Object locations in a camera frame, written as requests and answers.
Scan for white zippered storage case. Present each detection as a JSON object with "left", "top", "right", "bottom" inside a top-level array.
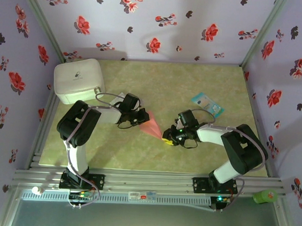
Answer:
[{"left": 52, "top": 57, "right": 107, "bottom": 107}]

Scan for aluminium frame post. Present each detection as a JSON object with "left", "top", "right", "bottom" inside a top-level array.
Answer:
[
  {"left": 239, "top": 0, "right": 289, "bottom": 70},
  {"left": 17, "top": 0, "right": 69, "bottom": 62}
]

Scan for grey slotted cable duct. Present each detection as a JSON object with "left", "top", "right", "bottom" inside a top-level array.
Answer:
[{"left": 21, "top": 188, "right": 212, "bottom": 209}]

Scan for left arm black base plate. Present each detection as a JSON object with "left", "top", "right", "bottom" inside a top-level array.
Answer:
[{"left": 59, "top": 172, "right": 106, "bottom": 191}]

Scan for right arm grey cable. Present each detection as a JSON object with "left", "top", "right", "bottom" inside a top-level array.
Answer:
[{"left": 185, "top": 108, "right": 271, "bottom": 215}]

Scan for white label sticker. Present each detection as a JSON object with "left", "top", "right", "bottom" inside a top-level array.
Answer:
[{"left": 128, "top": 191, "right": 157, "bottom": 201}]

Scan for aluminium mounting rail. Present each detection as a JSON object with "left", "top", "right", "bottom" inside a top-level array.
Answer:
[{"left": 12, "top": 164, "right": 288, "bottom": 200}]

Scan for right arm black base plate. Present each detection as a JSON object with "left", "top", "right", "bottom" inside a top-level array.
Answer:
[{"left": 192, "top": 176, "right": 239, "bottom": 197}]

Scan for green cup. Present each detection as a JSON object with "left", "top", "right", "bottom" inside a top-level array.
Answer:
[{"left": 252, "top": 188, "right": 279, "bottom": 205}]

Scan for blue snack sachet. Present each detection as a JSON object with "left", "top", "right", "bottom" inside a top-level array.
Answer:
[{"left": 190, "top": 91, "right": 226, "bottom": 119}]

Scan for clear square plastic packet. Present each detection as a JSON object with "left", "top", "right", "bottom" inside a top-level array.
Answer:
[{"left": 110, "top": 91, "right": 127, "bottom": 107}]

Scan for small circuit board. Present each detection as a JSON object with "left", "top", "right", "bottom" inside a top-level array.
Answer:
[
  {"left": 210, "top": 195, "right": 232, "bottom": 212},
  {"left": 69, "top": 190, "right": 94, "bottom": 201}
]

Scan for pink paper sheet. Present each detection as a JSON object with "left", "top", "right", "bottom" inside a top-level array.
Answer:
[{"left": 139, "top": 114, "right": 166, "bottom": 141}]

